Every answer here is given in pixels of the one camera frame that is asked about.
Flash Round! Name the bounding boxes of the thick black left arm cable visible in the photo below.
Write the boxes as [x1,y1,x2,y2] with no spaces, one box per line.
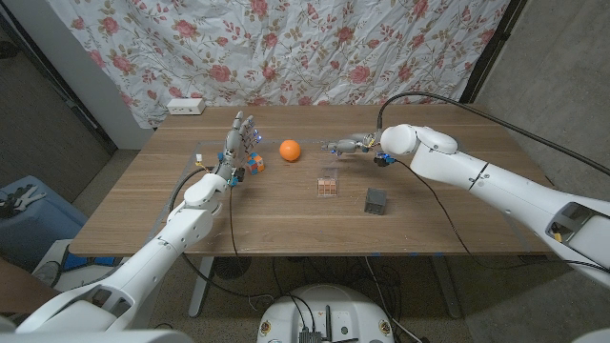
[169,166,277,301]

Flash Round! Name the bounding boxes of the dark grey block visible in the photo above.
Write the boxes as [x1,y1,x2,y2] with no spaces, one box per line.
[363,187,388,216]

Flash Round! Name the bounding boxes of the grey table leg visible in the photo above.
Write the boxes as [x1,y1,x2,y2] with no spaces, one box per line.
[431,255,463,319]

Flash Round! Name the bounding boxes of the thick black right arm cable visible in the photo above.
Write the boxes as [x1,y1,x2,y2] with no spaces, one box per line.
[376,91,610,177]

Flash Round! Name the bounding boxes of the colourful puzzle cube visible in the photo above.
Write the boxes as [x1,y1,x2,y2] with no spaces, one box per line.
[246,151,266,176]

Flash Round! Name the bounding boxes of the person's bare limb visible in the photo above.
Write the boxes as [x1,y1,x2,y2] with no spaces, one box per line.
[0,256,61,315]

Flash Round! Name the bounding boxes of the blue storage bin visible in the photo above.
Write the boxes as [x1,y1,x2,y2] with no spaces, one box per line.
[0,174,90,271]

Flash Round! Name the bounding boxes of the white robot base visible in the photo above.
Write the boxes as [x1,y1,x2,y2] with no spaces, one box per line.
[255,284,396,343]

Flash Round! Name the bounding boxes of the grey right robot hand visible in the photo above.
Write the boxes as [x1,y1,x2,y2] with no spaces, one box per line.
[327,131,382,157]

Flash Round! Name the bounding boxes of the black backdrop stand pole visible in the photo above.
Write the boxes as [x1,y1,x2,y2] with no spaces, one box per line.
[457,0,529,105]

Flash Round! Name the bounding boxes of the white hand tool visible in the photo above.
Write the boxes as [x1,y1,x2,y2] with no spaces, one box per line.
[0,184,48,213]

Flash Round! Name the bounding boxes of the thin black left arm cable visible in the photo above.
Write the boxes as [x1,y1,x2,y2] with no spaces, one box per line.
[228,186,240,259]

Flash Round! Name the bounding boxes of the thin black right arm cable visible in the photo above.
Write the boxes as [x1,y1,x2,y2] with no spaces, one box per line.
[394,159,610,276]

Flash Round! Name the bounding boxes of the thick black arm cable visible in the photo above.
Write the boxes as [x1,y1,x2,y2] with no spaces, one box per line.
[376,91,610,177]
[169,166,277,301]

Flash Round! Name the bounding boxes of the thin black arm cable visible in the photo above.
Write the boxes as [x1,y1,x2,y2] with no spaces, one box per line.
[394,159,610,276]
[228,186,240,259]

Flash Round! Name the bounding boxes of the round black floor fan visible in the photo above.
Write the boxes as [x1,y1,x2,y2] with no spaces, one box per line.
[212,256,253,281]

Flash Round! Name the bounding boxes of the floral backdrop cloth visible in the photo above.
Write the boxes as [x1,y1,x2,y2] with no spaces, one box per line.
[47,0,511,130]

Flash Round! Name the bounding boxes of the white table leg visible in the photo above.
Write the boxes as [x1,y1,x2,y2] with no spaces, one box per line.
[188,255,215,319]

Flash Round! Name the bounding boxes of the orange fruit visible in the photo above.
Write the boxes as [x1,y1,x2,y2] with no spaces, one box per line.
[278,139,302,163]

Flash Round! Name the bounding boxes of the white power strip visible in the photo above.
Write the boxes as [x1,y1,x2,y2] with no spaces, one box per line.
[166,97,207,116]

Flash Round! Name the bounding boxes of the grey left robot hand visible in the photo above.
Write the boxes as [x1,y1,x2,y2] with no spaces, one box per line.
[213,110,264,188]

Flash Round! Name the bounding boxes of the clear eyeshadow palette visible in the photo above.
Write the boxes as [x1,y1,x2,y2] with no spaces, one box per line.
[315,164,340,198]

